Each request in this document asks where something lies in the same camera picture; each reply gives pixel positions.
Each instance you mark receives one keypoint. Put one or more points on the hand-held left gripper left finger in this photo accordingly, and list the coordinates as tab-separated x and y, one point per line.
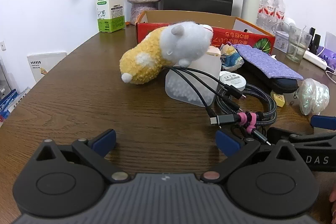
103	141

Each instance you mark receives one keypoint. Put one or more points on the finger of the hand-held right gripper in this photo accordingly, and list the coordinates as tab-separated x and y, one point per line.
294	138
324	123

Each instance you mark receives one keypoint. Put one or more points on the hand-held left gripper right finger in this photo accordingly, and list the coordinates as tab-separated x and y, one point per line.
228	144

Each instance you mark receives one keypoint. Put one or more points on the iridescent plastic bag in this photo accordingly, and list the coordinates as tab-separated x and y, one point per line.
313	95

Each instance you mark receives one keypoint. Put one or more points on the navy zipper case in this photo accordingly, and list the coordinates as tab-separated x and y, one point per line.
283	85

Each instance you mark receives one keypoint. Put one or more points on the translucent plastic box white beads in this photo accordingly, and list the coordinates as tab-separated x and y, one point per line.
189	87

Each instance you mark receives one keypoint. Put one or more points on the purple fabric pouch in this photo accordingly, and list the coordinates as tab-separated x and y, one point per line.
267	62

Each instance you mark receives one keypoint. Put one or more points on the yellow white plush hamster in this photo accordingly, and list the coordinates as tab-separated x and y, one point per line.
147	56

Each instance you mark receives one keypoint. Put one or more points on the orange red cardboard box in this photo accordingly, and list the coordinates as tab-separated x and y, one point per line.
236	36

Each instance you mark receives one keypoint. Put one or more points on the wooden desktop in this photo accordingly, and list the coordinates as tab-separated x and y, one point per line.
78	108

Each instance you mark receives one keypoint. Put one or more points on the person's right hand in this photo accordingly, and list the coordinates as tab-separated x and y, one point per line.
333	197

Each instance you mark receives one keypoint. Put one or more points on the small yellow block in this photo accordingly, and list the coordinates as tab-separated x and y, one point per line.
278	99

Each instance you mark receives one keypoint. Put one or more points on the white round charger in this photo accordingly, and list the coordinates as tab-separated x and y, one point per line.
232	79

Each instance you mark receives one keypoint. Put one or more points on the white power strip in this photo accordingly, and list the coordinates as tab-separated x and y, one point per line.
313	58

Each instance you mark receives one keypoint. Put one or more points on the purple soft pouch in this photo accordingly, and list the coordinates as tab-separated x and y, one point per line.
328	56

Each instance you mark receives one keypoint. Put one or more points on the clear glass cup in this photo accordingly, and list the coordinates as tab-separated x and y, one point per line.
296	50

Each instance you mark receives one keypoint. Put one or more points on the small black bottle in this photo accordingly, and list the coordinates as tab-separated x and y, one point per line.
311	39
317	43

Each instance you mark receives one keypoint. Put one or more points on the crumpled snack wrapper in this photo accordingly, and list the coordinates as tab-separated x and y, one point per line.
232	58

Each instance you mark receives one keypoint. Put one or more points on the small white tin box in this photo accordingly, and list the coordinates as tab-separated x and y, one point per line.
281	40

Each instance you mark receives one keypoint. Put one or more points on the white flat box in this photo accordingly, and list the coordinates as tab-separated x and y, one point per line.
44	64

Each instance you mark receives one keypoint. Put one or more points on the blue printed box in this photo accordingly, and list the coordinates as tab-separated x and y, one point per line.
8	104

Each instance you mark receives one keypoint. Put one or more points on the white thermos grey lid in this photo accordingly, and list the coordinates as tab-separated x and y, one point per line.
249	6

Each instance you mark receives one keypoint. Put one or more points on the white wall socket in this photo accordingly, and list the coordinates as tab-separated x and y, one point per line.
2	45

